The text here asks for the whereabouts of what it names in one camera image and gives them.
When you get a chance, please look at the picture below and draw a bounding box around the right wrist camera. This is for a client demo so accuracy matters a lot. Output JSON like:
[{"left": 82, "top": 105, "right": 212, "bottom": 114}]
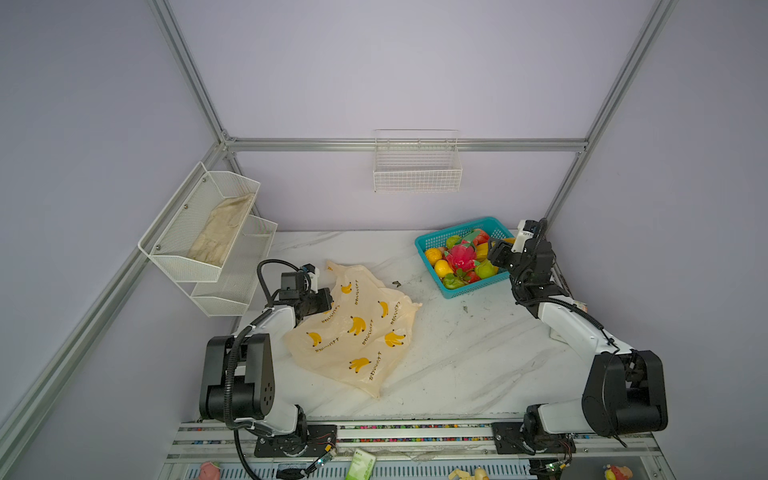
[{"left": 512, "top": 220, "right": 541, "bottom": 253}]

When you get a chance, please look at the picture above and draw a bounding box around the orange fake fruit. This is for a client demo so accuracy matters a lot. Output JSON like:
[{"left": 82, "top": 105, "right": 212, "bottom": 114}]
[{"left": 424, "top": 248, "right": 444, "bottom": 266}]

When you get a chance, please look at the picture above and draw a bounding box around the green fake apple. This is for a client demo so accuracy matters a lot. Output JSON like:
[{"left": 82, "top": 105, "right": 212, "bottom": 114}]
[{"left": 446, "top": 235, "right": 462, "bottom": 250}]

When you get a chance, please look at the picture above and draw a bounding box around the pink toy below rail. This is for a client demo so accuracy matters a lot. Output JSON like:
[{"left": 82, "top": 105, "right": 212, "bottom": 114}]
[{"left": 197, "top": 462, "right": 221, "bottom": 480}]

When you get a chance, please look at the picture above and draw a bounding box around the red yellow toy figure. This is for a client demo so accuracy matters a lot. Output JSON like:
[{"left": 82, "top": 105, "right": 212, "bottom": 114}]
[{"left": 604, "top": 465, "right": 634, "bottom": 480}]

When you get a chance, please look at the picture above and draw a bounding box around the green fake pear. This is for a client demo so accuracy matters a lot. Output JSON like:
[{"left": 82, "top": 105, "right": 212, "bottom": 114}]
[{"left": 474, "top": 259, "right": 498, "bottom": 279}]

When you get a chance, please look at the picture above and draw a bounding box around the pink fake dragon fruit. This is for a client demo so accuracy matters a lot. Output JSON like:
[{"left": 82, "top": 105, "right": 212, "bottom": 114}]
[{"left": 445, "top": 243, "right": 477, "bottom": 272}]

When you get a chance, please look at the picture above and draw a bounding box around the upper white mesh shelf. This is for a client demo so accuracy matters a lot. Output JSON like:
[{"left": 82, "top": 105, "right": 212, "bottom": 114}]
[{"left": 138, "top": 163, "right": 260, "bottom": 283}]

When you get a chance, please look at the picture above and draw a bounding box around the yellow fake banana bunch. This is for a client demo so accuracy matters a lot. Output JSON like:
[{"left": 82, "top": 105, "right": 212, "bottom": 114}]
[{"left": 475, "top": 237, "right": 515, "bottom": 262}]

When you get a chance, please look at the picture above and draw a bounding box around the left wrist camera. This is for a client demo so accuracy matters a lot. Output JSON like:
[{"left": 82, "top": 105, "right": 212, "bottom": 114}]
[{"left": 301, "top": 264, "right": 318, "bottom": 291}]

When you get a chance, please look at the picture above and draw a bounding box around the yellow fake lemon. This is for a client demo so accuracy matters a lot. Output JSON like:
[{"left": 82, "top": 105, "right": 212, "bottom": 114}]
[{"left": 433, "top": 259, "right": 454, "bottom": 280}]

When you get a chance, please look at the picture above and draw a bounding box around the aluminium frame back bar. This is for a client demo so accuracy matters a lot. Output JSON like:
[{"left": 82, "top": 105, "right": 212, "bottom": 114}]
[{"left": 226, "top": 138, "right": 589, "bottom": 152}]

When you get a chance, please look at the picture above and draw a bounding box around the cream banana print plastic bag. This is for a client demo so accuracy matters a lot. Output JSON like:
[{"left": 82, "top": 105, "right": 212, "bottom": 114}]
[{"left": 283, "top": 261, "right": 422, "bottom": 398}]

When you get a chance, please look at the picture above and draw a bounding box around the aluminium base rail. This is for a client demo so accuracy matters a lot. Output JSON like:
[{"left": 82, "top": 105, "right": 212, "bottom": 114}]
[{"left": 159, "top": 419, "right": 675, "bottom": 479}]

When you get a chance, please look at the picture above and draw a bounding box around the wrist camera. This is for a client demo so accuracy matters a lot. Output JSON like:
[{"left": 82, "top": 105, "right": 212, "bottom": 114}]
[
  {"left": 512, "top": 220, "right": 541, "bottom": 253},
  {"left": 301, "top": 264, "right": 318, "bottom": 291}
]

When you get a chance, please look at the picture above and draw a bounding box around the teal plastic fruit basket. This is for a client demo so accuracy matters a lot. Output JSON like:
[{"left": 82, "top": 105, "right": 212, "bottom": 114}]
[{"left": 414, "top": 217, "right": 512, "bottom": 299}]

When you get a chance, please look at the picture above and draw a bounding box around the red fake strawberry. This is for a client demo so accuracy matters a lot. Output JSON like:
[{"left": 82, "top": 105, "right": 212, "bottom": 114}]
[{"left": 472, "top": 229, "right": 490, "bottom": 246}]

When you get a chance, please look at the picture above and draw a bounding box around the lower white mesh shelf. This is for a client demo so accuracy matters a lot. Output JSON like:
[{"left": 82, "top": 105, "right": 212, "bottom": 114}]
[{"left": 191, "top": 215, "right": 278, "bottom": 317}]

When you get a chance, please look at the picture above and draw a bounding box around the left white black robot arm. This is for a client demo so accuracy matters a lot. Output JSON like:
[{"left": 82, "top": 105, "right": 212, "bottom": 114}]
[{"left": 199, "top": 258, "right": 337, "bottom": 479}]

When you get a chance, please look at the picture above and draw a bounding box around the beige toy below rail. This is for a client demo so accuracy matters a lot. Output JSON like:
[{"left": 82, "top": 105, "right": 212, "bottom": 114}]
[{"left": 448, "top": 468, "right": 489, "bottom": 480}]

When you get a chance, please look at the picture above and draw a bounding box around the beige cloth in shelf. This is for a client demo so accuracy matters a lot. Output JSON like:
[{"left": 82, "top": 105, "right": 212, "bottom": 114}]
[{"left": 187, "top": 193, "right": 255, "bottom": 267}]

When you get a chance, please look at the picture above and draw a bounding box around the green white packet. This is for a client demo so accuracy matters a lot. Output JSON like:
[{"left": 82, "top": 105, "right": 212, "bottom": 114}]
[{"left": 345, "top": 449, "right": 377, "bottom": 480}]

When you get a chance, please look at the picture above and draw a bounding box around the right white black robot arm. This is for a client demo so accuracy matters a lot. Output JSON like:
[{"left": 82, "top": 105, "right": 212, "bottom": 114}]
[{"left": 488, "top": 237, "right": 669, "bottom": 454}]

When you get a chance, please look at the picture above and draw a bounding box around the white mesh shelf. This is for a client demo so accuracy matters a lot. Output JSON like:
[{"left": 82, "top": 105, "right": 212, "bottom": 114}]
[
  {"left": 138, "top": 163, "right": 260, "bottom": 283},
  {"left": 191, "top": 215, "right": 278, "bottom": 317}
]

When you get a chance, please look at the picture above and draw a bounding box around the white wire wall basket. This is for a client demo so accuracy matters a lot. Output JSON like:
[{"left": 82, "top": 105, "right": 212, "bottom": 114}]
[{"left": 373, "top": 129, "right": 463, "bottom": 193}]

